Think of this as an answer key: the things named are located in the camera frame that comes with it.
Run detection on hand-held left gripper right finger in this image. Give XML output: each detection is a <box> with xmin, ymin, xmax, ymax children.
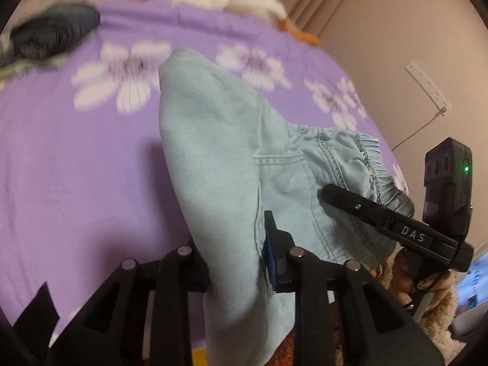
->
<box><xmin>263</xmin><ymin>210</ymin><xmax>445</xmax><ymax>366</ymax></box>

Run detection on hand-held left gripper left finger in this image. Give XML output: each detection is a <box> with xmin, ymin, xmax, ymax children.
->
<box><xmin>46</xmin><ymin>241</ymin><xmax>213</xmax><ymax>366</ymax></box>

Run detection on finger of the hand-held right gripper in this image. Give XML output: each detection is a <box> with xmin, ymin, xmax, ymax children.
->
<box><xmin>392</xmin><ymin>192</ymin><xmax>415</xmax><ymax>219</ymax></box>
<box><xmin>321</xmin><ymin>184</ymin><xmax>394</xmax><ymax>233</ymax></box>

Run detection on light blue denim pants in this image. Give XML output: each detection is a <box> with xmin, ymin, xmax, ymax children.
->
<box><xmin>157</xmin><ymin>48</ymin><xmax>407</xmax><ymax>366</ymax></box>

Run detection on dark folded pants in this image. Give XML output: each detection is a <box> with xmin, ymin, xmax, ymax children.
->
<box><xmin>9</xmin><ymin>3</ymin><xmax>102</xmax><ymax>61</ymax></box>

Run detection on person's right hand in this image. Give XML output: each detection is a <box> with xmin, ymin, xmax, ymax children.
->
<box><xmin>392</xmin><ymin>249</ymin><xmax>452</xmax><ymax>310</ymax></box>

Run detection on white power strip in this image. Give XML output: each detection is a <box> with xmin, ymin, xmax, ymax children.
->
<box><xmin>405</xmin><ymin>60</ymin><xmax>451</xmax><ymax>113</ymax></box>

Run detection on purple floral bedsheet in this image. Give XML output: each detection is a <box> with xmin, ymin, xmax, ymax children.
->
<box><xmin>0</xmin><ymin>0</ymin><xmax>411</xmax><ymax>351</ymax></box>

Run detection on thin power cable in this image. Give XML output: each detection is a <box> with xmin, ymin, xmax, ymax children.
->
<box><xmin>392</xmin><ymin>110</ymin><xmax>446</xmax><ymax>152</ymax></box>

